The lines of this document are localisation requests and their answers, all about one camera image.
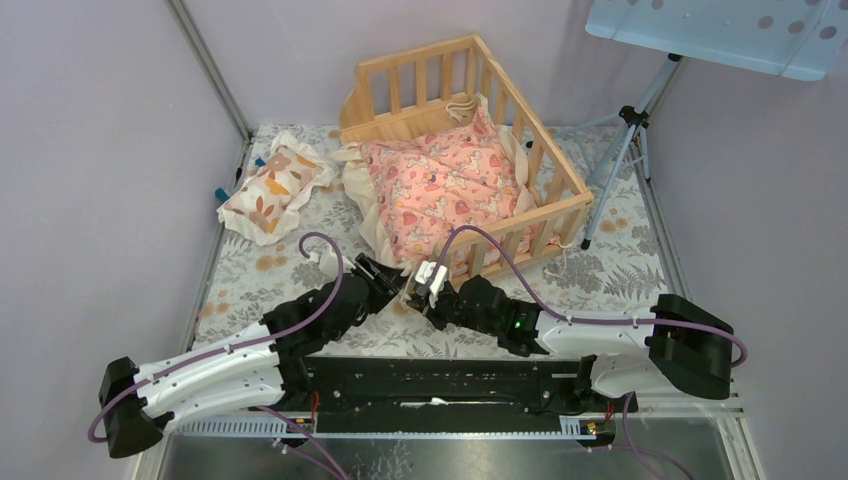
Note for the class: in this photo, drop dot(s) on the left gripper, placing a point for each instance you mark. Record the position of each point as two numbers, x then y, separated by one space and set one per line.
385 280

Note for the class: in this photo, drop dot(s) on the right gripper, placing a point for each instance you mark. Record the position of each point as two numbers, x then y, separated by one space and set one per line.
431 304

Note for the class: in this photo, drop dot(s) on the pink patterned bed cushion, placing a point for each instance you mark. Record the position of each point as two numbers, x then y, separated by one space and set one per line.
413 193

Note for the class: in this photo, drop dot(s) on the wooden pet bed frame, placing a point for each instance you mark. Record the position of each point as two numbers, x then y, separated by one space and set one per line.
404 95

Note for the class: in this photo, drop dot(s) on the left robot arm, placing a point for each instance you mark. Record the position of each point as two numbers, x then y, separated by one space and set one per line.
260 365

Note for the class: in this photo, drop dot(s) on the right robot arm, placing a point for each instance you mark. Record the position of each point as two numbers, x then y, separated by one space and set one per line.
673 344

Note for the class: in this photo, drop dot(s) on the floral small pillow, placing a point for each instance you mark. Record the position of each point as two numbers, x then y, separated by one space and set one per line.
270 208

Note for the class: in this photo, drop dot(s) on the floral table mat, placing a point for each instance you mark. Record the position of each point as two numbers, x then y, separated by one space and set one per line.
621 271

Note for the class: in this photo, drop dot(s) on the blue toy item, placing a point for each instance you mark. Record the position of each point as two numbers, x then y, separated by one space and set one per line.
244 176

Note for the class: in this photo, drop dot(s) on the black tripod stand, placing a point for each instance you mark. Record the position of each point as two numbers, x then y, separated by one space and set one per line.
629 147

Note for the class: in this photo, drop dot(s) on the grey diagonal pole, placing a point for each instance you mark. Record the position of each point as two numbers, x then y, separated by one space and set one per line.
203 55

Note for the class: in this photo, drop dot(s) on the light blue perforated panel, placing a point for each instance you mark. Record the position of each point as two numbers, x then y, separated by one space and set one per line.
795 39

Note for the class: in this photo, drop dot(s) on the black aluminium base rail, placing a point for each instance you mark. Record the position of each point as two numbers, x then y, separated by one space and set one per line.
423 397

